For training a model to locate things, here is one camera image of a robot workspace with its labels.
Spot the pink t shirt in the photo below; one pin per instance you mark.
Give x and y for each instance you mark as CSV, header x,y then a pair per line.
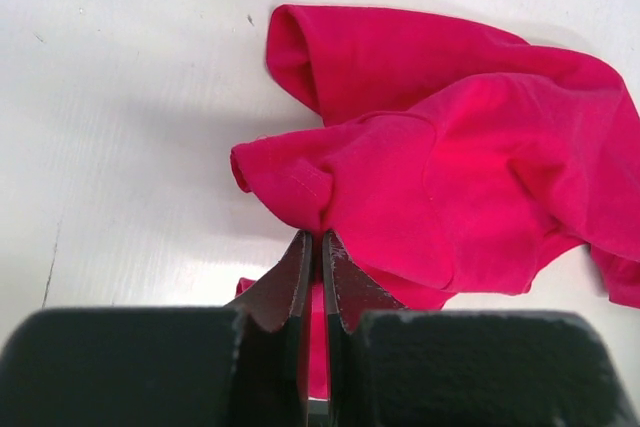
x,y
453,157

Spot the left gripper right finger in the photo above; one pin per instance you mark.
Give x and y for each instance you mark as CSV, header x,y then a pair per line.
x,y
393,366

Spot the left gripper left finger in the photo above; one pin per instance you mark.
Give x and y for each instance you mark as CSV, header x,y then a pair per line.
x,y
242,364

